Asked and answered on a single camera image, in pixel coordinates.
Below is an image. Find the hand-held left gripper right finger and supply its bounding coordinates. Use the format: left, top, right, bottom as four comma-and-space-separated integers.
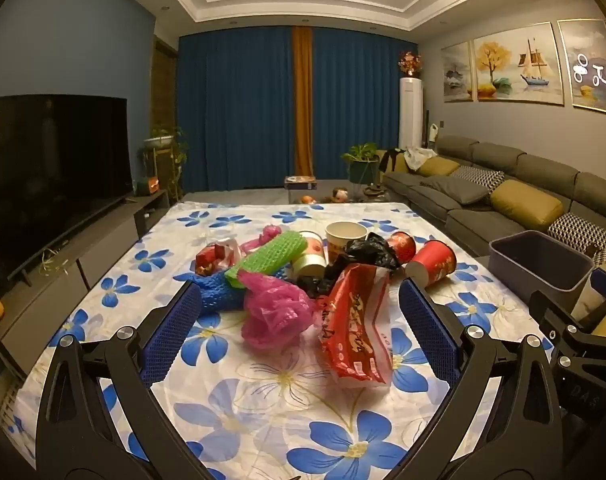
385, 278, 579, 480

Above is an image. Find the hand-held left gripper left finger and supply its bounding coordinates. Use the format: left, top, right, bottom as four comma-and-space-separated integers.
35, 280, 219, 480

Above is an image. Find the grey plastic bin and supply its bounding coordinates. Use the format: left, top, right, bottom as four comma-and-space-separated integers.
489, 230, 595, 306

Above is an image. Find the blue foam net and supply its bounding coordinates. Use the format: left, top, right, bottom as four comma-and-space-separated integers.
172, 266, 289, 317

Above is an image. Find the red paper cup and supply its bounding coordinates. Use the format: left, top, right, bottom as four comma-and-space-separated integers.
405, 240, 458, 288
385, 231, 418, 264

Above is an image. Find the red snack wrapper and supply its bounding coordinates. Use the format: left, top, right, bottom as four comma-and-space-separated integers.
317, 263, 394, 390

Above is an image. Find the small red packet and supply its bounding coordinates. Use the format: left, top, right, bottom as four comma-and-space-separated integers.
195, 242, 229, 276

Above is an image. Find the black plastic bag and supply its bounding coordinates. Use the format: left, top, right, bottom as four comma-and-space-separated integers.
295, 234, 403, 301

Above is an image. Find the white plastic bag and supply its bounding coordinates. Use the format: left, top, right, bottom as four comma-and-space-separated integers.
218, 236, 256, 266

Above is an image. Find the pink plastic bag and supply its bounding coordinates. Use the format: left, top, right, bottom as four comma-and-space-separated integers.
239, 270, 320, 351

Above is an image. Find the green foam net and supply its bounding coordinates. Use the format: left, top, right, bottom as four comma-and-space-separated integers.
224, 231, 309, 289

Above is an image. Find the cream paper bucket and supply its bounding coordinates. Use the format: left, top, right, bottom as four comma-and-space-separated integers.
324, 221, 369, 261

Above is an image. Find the white instant noodle cup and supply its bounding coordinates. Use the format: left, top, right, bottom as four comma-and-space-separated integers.
289, 230, 330, 278

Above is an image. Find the pink foam net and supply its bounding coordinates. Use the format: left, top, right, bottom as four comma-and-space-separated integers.
240, 225, 289, 253

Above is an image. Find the black white patterned cushion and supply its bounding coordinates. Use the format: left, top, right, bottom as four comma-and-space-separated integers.
453, 166, 505, 192
548, 212, 606, 261

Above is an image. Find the grey television cabinet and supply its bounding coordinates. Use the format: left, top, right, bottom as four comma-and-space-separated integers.
0, 192, 171, 381

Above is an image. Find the large yellow cushion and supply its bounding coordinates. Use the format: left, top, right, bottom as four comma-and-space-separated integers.
490, 180, 565, 233

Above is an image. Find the blue floral blanket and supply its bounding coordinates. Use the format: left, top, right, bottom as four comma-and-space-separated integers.
0, 201, 559, 480

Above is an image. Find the dark grey cushion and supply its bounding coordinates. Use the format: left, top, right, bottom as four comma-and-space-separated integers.
420, 175, 489, 206

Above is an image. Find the grey sectional sofa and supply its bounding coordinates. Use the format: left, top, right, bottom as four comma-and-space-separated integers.
383, 135, 606, 271

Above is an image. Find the small yellow cushion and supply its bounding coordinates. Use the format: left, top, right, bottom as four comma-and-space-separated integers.
417, 156, 461, 177

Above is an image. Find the white cloth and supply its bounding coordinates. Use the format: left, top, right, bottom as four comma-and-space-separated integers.
404, 147, 436, 170

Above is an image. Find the black garment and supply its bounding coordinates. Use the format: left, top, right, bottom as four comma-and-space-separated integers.
379, 149, 406, 173

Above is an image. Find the trailing plant on stand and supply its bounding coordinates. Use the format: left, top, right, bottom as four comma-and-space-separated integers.
143, 127, 189, 196

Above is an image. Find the plant in green pot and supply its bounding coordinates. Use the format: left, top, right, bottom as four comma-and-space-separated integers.
340, 142, 381, 183

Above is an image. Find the black television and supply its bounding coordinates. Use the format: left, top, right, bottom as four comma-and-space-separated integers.
0, 94, 134, 286

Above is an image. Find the white standing air conditioner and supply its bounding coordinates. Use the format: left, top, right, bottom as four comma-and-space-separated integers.
399, 78, 425, 148

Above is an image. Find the grey sky painting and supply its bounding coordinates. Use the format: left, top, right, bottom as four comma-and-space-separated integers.
557, 19, 606, 118

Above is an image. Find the blue curtain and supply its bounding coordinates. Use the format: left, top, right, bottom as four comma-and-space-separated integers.
310, 27, 421, 181
177, 30, 296, 193

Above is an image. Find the tree and sailboat painting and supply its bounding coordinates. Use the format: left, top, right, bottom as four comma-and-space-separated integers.
473, 22, 565, 106

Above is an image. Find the orange curtain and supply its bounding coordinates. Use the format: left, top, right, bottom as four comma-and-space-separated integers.
291, 26, 315, 178

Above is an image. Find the small landscape painting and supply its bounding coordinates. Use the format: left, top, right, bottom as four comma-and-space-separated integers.
441, 41, 473, 103

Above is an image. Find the red flower decoration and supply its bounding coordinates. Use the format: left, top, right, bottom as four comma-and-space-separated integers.
398, 51, 424, 79

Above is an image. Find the wooden wall panel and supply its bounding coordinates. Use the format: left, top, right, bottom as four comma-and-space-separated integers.
152, 35, 179, 196

